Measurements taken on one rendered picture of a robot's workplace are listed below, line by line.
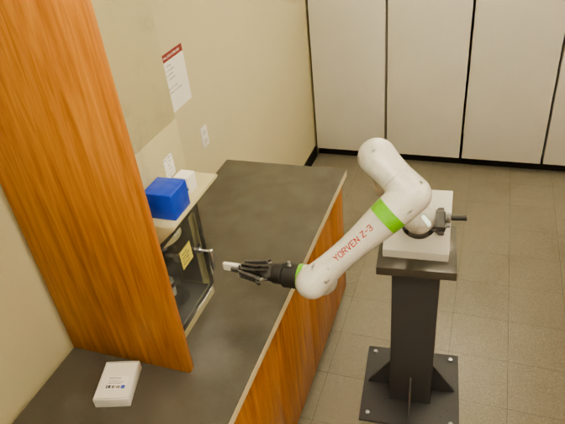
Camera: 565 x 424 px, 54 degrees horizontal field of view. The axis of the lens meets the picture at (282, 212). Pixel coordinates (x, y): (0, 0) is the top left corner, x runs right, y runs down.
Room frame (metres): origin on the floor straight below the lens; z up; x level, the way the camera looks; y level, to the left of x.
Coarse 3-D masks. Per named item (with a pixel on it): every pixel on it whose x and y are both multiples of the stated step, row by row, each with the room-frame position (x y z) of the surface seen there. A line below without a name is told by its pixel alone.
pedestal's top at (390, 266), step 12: (456, 228) 1.93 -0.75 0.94; (456, 240) 1.85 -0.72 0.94; (456, 252) 1.76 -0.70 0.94; (384, 264) 1.74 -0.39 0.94; (396, 264) 1.74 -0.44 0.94; (408, 264) 1.73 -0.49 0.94; (420, 264) 1.72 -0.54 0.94; (432, 264) 1.71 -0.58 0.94; (444, 264) 1.70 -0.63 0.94; (456, 264) 1.69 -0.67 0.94; (408, 276) 1.70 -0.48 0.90; (420, 276) 1.68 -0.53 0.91; (432, 276) 1.67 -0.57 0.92; (444, 276) 1.65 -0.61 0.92; (456, 276) 1.64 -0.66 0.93
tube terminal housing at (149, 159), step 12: (168, 132) 1.64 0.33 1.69; (156, 144) 1.57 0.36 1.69; (168, 144) 1.63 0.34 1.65; (180, 144) 1.69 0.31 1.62; (144, 156) 1.50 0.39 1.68; (156, 156) 1.56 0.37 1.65; (180, 156) 1.68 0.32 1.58; (144, 168) 1.49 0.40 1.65; (156, 168) 1.54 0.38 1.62; (180, 168) 1.66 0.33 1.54; (144, 180) 1.47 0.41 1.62; (204, 300) 1.62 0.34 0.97; (192, 324) 1.52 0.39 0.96
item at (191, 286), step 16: (192, 208) 1.65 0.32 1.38; (192, 224) 1.63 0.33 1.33; (176, 240) 1.53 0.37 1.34; (192, 240) 1.61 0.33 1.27; (176, 256) 1.51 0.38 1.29; (208, 256) 1.69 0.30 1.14; (176, 272) 1.49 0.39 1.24; (192, 272) 1.57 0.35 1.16; (208, 272) 1.66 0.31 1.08; (176, 288) 1.47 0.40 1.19; (192, 288) 1.55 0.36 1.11; (208, 288) 1.64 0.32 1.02; (192, 304) 1.53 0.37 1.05
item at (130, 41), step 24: (96, 0) 1.48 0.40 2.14; (120, 0) 1.57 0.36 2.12; (144, 0) 1.68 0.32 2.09; (120, 24) 1.55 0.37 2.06; (144, 24) 1.65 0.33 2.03; (120, 48) 1.52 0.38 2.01; (144, 48) 1.62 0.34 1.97; (120, 72) 1.50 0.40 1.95; (144, 72) 1.60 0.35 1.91; (120, 96) 1.47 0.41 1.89; (144, 96) 1.57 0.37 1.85; (168, 96) 1.69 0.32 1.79; (144, 120) 1.54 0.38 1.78; (168, 120) 1.66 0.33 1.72; (144, 144) 1.52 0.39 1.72
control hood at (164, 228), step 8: (200, 176) 1.65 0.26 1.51; (208, 176) 1.64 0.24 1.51; (216, 176) 1.65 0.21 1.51; (200, 184) 1.59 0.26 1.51; (208, 184) 1.59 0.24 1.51; (200, 192) 1.55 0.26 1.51; (192, 200) 1.50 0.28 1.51; (184, 216) 1.43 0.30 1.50; (160, 224) 1.39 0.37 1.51; (168, 224) 1.38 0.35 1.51; (176, 224) 1.38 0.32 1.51; (160, 232) 1.38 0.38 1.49; (168, 232) 1.37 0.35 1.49; (160, 240) 1.38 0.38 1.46
